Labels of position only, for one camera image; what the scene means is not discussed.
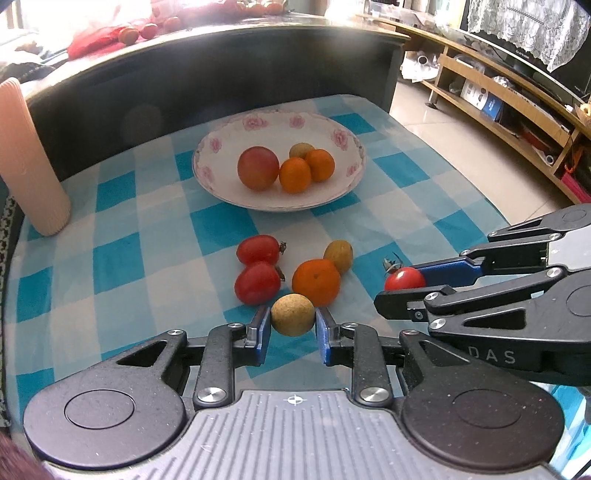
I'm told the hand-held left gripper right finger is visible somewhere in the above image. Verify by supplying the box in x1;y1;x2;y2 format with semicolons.
315;305;463;409

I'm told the dark glass-top table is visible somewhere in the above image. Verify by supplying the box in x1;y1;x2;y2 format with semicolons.
23;11;411;181

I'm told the orange mandarin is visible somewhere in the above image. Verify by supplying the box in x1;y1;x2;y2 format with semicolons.
292;259;342;307
279;157;312;194
305;148;336;182

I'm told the small red tomato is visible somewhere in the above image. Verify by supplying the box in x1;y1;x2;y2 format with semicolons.
236;234;287;266
382;253;426;292
234;261;286;306

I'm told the maroon fuzzy cloth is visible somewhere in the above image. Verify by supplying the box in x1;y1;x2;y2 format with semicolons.
0;431;51;480

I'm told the wooden television cabinet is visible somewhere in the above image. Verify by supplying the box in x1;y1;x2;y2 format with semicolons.
360;14;591;204

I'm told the teal blanket houndstooth edge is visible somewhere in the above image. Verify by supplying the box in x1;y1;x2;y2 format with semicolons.
0;194;19;430

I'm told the white box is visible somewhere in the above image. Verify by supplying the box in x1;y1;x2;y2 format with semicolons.
461;78;490;107

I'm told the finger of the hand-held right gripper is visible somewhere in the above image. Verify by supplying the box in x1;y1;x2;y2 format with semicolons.
413;203;591;284
374;266;568;344

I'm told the white floral bowl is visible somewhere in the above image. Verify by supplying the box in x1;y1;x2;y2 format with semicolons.
192;111;367;212

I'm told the red plastic bag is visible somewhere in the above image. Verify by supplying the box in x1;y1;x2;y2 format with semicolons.
67;25;160;61

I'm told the group of spare small fruits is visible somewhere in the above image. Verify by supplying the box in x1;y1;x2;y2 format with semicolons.
117;0;284;45

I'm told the blue box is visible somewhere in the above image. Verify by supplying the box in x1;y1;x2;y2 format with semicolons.
482;92;505;121

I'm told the white lace cloth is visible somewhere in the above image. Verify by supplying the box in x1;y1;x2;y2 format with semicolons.
466;0;591;72

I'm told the pink ribbed cylinder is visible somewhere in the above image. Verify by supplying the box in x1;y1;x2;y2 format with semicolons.
0;78;72;237

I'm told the blue checkered tablecloth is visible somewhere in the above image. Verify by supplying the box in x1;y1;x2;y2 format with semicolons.
2;93;591;430

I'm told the black television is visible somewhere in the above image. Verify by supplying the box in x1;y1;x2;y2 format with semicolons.
457;23;591;112

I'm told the large red tomato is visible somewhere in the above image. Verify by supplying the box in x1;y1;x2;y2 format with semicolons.
237;146;280;192

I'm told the white crumpled bag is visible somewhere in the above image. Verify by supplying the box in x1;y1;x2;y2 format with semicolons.
402;48;439;84

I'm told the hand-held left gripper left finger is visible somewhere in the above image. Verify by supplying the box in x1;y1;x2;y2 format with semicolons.
115;305;272;411

